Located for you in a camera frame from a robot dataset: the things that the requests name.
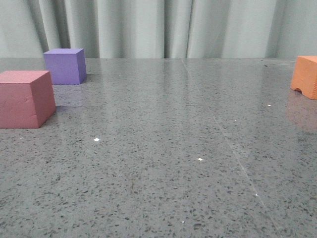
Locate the pale green curtain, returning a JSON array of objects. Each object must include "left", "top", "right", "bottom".
[{"left": 0, "top": 0, "right": 317, "bottom": 59}]

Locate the red foam cube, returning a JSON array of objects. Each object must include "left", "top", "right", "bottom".
[{"left": 0, "top": 70, "right": 56, "bottom": 128}]

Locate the orange foam cube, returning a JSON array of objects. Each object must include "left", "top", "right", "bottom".
[{"left": 290, "top": 56, "right": 317, "bottom": 99}]

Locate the purple foam cube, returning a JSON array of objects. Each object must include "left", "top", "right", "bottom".
[{"left": 44, "top": 48, "right": 87, "bottom": 85}]

